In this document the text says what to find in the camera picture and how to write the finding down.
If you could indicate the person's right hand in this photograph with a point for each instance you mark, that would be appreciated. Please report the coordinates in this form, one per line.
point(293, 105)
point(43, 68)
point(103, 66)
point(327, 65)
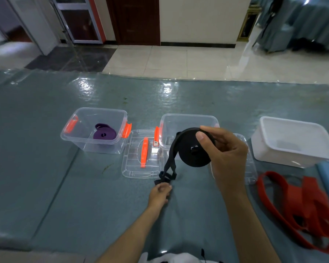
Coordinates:
point(230, 164)

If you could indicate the person's left hand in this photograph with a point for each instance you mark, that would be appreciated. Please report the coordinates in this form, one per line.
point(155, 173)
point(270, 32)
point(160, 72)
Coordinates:
point(159, 195)

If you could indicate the narrow black resistance band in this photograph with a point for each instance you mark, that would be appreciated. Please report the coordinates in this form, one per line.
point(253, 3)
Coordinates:
point(189, 161)

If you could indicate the clear plastic storage box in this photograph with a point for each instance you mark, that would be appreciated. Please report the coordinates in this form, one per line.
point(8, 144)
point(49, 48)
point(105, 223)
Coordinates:
point(175, 123)
point(82, 117)

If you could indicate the white plastic box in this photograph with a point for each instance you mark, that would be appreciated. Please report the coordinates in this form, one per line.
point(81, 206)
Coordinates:
point(290, 131)

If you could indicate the red resistance band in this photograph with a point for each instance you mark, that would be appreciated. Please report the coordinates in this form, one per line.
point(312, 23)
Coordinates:
point(296, 202)

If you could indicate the purple resistance band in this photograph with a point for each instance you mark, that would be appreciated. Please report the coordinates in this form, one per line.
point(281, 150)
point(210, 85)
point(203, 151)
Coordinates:
point(104, 134)

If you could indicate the person's right forearm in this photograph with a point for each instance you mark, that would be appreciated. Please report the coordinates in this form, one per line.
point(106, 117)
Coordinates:
point(249, 232)

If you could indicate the person's left forearm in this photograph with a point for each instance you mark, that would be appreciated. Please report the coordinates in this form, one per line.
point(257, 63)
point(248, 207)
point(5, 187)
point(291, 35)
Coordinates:
point(129, 235)

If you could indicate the clear lid orange handle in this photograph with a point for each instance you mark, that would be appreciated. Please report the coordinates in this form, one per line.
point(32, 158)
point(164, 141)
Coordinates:
point(131, 167)
point(250, 169)

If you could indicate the person's white shirt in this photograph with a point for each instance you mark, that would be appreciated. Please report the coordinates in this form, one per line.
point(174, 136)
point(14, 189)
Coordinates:
point(181, 258)

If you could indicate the teal felt table cover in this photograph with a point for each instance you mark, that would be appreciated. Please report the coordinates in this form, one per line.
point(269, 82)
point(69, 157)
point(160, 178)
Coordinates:
point(44, 161)

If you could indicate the dark brown wooden door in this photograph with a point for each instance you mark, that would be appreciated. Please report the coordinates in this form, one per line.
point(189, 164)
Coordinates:
point(134, 21)

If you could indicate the white framed glass door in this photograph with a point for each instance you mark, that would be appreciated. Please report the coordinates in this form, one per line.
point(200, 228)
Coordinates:
point(78, 21)

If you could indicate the narrow white door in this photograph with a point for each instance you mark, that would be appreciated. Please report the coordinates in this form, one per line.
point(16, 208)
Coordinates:
point(35, 24)

